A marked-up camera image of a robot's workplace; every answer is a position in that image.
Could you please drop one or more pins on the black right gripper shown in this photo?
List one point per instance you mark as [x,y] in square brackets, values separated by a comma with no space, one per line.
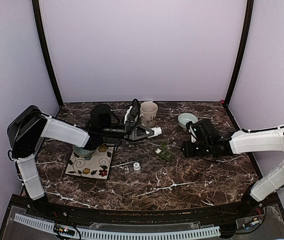
[188,151]

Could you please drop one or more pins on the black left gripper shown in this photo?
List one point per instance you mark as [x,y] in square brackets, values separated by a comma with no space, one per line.
[129,135]

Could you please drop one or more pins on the white pill bottle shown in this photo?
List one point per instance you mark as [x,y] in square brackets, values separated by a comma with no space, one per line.
[153,132]
[137,167]

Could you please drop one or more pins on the green weekly pill organizer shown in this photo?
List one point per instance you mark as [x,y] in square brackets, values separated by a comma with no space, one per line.
[165,155]

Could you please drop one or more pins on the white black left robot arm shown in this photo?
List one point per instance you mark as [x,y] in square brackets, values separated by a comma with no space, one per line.
[31,125]

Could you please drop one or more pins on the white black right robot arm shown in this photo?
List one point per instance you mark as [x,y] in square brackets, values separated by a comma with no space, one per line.
[207,140]

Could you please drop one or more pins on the white mug with coral pattern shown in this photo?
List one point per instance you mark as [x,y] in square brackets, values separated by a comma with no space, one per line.
[148,113]

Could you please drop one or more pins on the striped light blue bowl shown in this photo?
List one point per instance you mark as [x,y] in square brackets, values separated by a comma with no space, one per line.
[185,118]

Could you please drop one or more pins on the square floral plate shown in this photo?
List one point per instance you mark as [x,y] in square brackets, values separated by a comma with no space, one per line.
[97,166]

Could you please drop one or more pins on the plain celadon green bowl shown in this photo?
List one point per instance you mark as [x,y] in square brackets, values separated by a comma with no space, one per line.
[82,152]

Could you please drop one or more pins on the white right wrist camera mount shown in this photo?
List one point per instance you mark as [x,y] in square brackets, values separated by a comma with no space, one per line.
[192,133]

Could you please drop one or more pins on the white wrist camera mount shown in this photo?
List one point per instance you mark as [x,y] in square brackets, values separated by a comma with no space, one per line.
[192,133]
[127,115]

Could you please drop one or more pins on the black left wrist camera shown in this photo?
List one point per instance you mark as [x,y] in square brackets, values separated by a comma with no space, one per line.
[135,109]

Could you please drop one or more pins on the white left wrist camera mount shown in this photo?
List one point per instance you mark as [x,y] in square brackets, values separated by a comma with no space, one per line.
[127,115]

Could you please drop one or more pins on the black front table rail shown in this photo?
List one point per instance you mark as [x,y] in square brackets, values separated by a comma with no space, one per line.
[224,215]

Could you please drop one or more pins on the black frame post right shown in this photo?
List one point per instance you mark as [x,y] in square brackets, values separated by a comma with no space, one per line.
[240,53]

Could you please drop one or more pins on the black frame post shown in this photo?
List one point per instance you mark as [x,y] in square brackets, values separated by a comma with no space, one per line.
[45,51]
[240,53]

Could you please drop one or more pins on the white slotted cable duct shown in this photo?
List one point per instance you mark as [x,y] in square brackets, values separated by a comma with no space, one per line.
[103,231]

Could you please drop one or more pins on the black frame post left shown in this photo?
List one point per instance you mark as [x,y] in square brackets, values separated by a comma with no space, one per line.
[45,51]

